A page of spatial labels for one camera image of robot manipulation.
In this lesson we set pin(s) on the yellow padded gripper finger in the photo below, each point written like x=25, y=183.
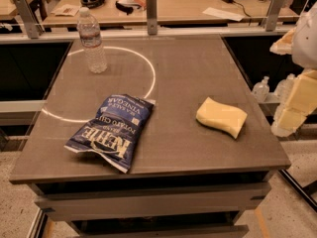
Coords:
x=283, y=46
x=298, y=101

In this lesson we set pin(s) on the yellow sponge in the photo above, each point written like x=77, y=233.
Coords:
x=227, y=118

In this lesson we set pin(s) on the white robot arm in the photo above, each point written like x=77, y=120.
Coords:
x=304, y=46

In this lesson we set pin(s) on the small clear bottle right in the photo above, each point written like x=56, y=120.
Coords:
x=279, y=90

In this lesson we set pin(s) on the small clear bottle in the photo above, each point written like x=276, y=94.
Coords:
x=261, y=90
x=279, y=90

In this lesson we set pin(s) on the small clear bottle left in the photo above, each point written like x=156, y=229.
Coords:
x=261, y=90

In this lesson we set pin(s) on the white paper sheet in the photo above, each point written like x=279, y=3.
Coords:
x=223, y=14

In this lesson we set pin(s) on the blue Kettle chips bag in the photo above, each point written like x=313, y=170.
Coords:
x=115, y=131

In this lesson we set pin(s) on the clear plastic water bottle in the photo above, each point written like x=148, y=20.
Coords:
x=90, y=36

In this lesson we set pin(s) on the small paper card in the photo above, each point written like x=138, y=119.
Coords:
x=66, y=10

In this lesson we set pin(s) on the grey metal bracket right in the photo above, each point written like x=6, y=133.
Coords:
x=270, y=20

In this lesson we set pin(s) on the grey metal bracket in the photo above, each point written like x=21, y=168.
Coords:
x=152, y=18
x=270, y=20
x=31, y=23

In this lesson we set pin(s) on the grey metal bracket middle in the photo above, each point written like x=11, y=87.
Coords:
x=152, y=18

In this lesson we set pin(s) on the grey metal bracket left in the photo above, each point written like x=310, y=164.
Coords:
x=31, y=23

